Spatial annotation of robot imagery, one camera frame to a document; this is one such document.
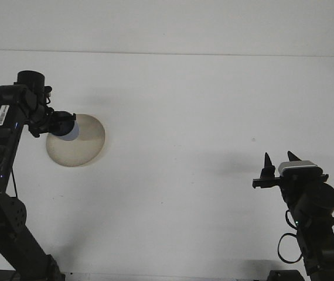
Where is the pale blue cup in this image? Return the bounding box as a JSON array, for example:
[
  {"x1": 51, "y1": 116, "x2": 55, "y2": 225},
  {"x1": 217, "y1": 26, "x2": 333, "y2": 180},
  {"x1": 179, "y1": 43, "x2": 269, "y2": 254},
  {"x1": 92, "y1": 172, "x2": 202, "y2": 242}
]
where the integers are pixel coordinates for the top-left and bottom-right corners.
[{"x1": 50, "y1": 119, "x2": 81, "y2": 142}]

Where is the pale round plate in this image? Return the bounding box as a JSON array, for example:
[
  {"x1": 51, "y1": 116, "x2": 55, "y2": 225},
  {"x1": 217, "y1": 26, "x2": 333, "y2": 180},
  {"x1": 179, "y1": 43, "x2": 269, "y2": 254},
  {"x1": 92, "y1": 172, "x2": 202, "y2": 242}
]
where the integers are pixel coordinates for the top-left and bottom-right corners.
[{"x1": 46, "y1": 113, "x2": 107, "y2": 168}]

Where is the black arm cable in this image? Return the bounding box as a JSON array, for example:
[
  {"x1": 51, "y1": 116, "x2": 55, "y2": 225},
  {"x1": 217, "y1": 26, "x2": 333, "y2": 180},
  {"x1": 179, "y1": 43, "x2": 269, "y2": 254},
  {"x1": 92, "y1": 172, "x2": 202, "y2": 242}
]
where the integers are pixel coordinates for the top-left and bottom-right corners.
[
  {"x1": 10, "y1": 166, "x2": 20, "y2": 200},
  {"x1": 277, "y1": 209, "x2": 334, "y2": 281}
]

